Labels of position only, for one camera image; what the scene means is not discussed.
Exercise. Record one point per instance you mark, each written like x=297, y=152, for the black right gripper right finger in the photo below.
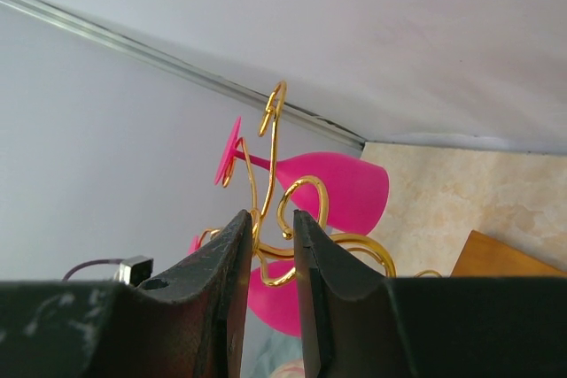
x=356, y=322

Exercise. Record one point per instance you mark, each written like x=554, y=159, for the aluminium corner post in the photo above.
x=104, y=36

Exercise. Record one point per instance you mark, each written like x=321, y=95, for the magenta plastic wine glass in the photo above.
x=357, y=190

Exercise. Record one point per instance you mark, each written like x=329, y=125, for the clear wine glass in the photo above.
x=292, y=369

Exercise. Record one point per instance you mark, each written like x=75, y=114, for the grey blue cloth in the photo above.
x=273, y=351

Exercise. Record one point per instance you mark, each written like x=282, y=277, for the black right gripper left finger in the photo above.
x=187, y=321

